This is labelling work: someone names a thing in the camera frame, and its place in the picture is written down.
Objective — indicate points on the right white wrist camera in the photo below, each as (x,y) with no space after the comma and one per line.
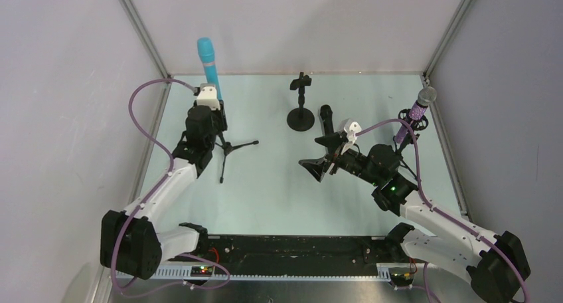
(350,129)

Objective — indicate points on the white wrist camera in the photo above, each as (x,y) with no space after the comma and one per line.
(208,96)
(350,129)

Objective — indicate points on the teal blue microphone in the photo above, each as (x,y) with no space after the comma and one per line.
(207,56)

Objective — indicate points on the black orange-tipped microphone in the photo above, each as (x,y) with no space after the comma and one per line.
(326,118)

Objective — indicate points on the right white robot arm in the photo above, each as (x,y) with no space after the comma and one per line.
(494,265)

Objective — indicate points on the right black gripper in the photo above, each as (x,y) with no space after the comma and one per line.
(332,159)

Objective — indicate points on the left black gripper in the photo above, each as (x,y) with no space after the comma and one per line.
(221,114)

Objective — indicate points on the purple glitter microphone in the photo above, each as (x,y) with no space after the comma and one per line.
(414,116)

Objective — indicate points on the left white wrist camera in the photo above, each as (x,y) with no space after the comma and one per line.
(208,96)

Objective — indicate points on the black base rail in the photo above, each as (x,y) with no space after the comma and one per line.
(300,256)

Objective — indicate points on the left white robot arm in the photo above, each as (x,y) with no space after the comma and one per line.
(134,241)

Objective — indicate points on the black round base stand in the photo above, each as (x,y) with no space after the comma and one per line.
(300,119)

